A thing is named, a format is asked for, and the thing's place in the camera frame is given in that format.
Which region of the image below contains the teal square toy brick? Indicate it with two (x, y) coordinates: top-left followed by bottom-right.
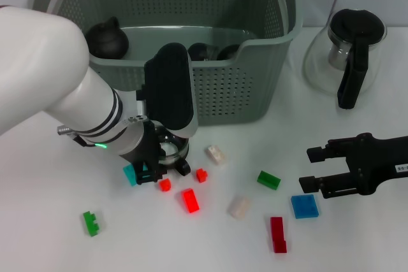
(122, 163), (149, 187)

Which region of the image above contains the glass teacup with black handle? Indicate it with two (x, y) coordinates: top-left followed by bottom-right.
(187, 42), (220, 62)
(218, 45), (242, 61)
(154, 125), (191, 176)

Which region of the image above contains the green stepped toy brick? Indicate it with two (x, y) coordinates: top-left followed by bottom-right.
(82, 210), (100, 238)

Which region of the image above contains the glass teapot with black handle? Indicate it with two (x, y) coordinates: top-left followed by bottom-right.
(302, 8), (388, 110)

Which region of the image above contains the left arm cable with connector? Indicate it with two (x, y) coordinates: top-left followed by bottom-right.
(56, 124), (108, 149)

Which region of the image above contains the white toy brick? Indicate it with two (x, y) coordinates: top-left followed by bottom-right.
(206, 145), (226, 166)
(226, 196), (252, 220)

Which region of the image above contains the grey perforated storage basket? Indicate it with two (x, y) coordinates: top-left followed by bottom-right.
(28, 0), (303, 126)

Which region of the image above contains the black round ceramic teapot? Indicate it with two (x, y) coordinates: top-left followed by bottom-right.
(85, 17), (130, 60)

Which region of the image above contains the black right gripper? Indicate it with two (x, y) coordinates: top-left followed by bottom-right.
(298, 131), (408, 199)

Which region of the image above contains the dark red long toy brick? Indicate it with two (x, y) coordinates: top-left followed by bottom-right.
(270, 217), (287, 254)

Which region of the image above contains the bright red toy brick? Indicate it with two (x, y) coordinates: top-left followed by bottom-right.
(181, 188), (201, 214)

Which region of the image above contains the green rectangular toy brick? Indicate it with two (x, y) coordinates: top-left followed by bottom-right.
(257, 170), (282, 191)

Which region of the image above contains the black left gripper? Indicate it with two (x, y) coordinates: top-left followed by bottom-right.
(119, 121), (168, 187)

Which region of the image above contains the blue square toy brick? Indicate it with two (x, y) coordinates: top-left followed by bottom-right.
(291, 194), (321, 220)

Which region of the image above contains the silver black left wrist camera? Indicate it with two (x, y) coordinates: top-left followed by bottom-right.
(143, 42), (198, 139)

